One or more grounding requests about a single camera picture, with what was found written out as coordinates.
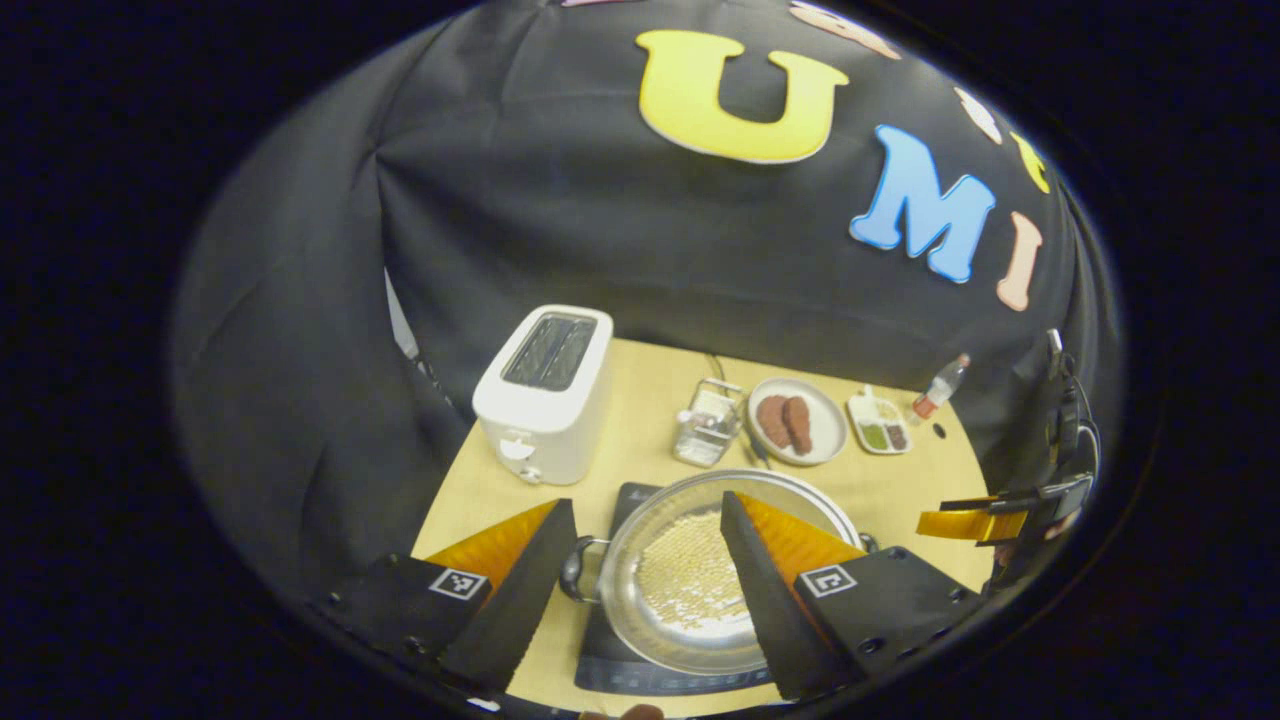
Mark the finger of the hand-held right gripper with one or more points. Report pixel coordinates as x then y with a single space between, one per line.
960 525

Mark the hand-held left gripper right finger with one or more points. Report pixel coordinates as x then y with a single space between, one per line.
775 620

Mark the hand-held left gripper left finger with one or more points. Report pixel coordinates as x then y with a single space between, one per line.
520 605

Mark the black induction cooktop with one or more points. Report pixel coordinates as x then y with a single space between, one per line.
610 670

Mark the pile of soybeans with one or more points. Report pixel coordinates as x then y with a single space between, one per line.
690 570

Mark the pile of dark red beans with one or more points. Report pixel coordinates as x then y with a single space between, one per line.
896 437

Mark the pile of green beans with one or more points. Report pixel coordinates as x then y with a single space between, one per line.
874 437

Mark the clear water bottle red label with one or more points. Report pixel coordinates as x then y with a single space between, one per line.
935 392

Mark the pile of pale beans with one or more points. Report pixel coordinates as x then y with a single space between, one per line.
888 410

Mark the white divided dish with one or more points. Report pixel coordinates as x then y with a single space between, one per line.
862 408

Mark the white oval plate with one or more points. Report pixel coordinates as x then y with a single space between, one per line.
825 420

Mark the white toaster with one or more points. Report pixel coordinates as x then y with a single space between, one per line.
545 430

